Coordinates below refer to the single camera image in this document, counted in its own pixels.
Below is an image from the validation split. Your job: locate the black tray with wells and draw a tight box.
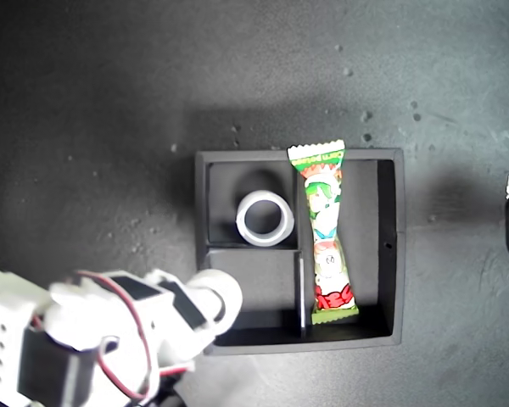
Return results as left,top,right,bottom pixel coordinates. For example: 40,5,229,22
194,147,407,356

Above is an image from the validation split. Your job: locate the red arm wire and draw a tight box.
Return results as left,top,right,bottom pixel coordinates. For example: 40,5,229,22
74,270,156,404

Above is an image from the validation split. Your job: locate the plain white tape roll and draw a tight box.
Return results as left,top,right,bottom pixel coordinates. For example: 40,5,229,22
235,189,296,248

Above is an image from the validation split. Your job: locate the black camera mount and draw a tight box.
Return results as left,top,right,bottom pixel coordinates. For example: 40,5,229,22
154,372,188,407

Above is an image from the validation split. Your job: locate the snack bar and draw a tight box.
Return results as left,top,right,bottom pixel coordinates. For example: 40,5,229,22
286,139,361,326

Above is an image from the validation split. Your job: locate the white tape roll green core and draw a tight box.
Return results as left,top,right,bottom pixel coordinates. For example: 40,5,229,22
188,268,244,341

